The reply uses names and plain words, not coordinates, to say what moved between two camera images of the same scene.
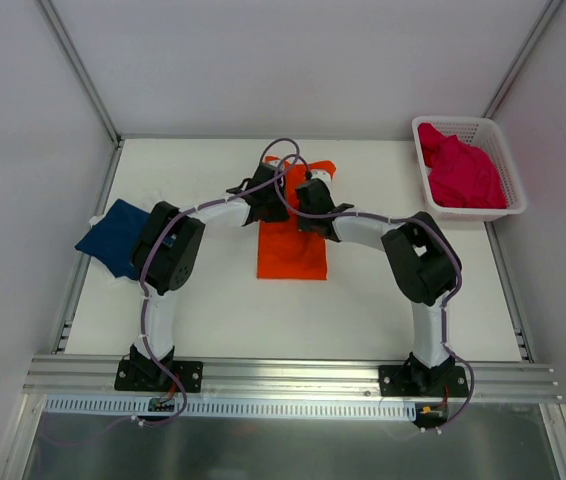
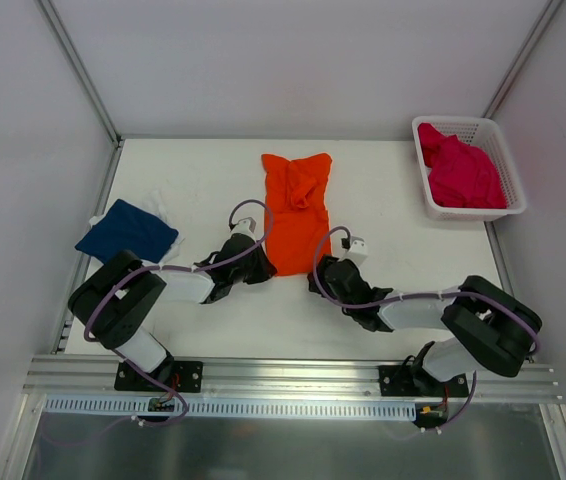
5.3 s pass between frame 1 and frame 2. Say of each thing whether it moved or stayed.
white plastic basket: stayed
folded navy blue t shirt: stayed
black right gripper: moved
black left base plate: stayed
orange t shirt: stayed
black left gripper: moved
